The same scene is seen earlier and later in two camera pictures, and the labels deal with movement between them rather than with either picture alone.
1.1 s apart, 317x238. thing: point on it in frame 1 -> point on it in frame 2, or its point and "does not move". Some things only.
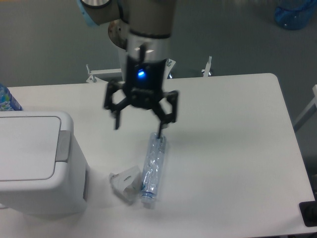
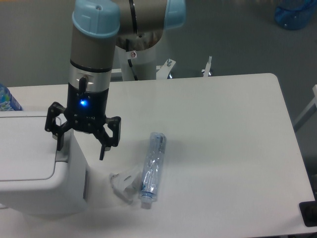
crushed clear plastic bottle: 154,167 does not move
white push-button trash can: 43,170 does not move
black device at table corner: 308,211 does not move
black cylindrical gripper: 144,82 -> 85,111
